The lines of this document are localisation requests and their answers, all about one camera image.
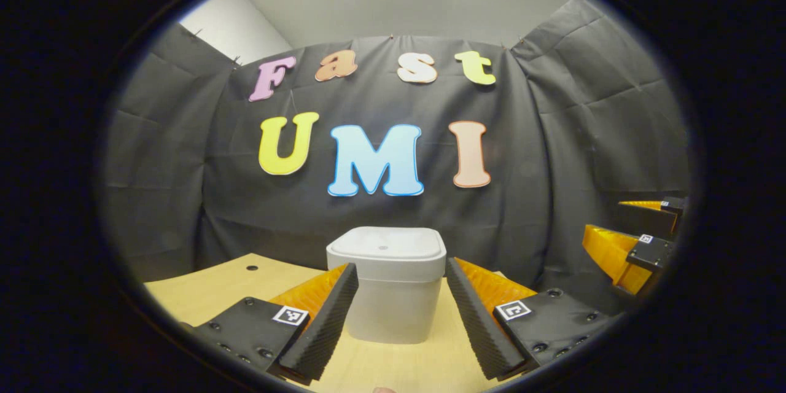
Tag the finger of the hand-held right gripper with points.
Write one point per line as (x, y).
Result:
(651, 221)
(651, 255)

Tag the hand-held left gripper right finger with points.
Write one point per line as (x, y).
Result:
(476, 325)

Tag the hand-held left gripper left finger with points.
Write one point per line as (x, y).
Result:
(325, 331)

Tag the white desktop garbage bin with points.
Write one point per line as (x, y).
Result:
(393, 295)

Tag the wooden desktop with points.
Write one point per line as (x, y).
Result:
(209, 295)

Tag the black backdrop cloth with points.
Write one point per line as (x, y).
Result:
(552, 135)

